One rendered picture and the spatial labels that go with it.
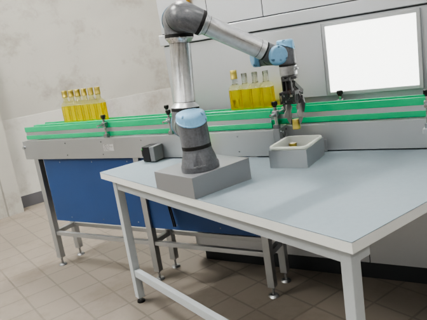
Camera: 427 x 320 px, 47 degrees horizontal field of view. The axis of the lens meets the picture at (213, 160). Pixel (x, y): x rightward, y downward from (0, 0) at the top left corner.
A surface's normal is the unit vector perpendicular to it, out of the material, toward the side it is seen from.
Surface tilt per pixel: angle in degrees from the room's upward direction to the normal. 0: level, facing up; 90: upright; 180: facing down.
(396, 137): 90
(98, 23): 90
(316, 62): 90
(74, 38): 90
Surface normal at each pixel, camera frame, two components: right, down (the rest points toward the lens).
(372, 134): -0.51, 0.26
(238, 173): 0.59, 0.09
